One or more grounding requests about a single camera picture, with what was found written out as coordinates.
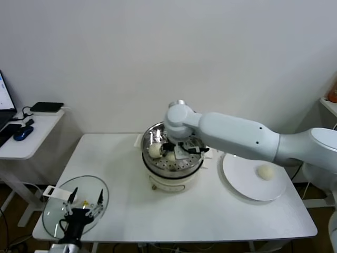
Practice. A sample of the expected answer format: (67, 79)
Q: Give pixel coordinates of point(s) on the small black dongle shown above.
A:
(29, 122)

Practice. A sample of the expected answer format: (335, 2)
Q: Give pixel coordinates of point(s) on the flat black box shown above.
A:
(47, 106)

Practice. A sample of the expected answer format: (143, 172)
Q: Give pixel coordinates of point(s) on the white steamed baozi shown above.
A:
(171, 157)
(266, 172)
(154, 150)

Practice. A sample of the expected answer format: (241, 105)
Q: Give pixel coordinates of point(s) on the white side desk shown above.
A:
(31, 145)

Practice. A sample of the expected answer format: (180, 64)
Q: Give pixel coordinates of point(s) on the white shelf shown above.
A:
(329, 106)

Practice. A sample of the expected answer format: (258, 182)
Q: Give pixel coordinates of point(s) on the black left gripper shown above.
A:
(76, 221)

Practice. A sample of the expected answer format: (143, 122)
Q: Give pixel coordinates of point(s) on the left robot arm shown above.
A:
(67, 248)

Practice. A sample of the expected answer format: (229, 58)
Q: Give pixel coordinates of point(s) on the white round plate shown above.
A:
(245, 179)

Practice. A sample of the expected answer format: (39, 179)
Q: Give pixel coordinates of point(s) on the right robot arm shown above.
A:
(237, 134)

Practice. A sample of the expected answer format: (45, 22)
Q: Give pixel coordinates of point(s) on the round glass pot lid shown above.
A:
(52, 221)

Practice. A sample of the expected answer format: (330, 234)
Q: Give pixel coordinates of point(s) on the blue computer mouse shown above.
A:
(23, 133)

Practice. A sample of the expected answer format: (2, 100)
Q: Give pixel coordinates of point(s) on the white electric cooker pot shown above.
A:
(168, 185)

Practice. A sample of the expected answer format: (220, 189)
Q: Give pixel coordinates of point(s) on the black laptop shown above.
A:
(5, 100)

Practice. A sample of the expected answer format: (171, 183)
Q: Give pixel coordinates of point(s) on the stainless steel steamer basket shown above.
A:
(163, 172)

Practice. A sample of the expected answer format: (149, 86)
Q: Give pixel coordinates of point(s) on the black smartphone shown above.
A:
(8, 131)

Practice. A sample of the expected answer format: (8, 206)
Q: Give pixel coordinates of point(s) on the orange object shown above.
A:
(333, 95)

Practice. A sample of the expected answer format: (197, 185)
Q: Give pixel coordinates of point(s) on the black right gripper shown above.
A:
(169, 147)

